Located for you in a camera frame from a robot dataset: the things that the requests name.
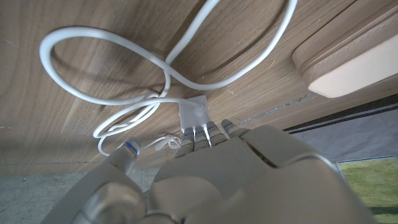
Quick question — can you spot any white velcro cable tie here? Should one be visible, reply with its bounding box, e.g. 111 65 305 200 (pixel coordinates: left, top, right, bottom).
154 134 182 152

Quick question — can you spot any black backdrop bottom bar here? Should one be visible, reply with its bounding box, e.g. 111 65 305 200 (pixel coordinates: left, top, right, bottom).
282 93 398 135

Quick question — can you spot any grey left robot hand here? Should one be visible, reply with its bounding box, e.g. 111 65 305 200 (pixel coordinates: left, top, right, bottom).
40 119 379 224

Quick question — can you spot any white power cord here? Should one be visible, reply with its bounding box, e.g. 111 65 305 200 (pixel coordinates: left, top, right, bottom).
39 0 299 157

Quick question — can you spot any beige box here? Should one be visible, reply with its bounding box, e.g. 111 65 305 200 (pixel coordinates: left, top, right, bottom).
291 0 398 99

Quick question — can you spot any printed window backdrop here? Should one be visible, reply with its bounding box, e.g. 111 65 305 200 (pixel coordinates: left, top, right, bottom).
289 104 398 224

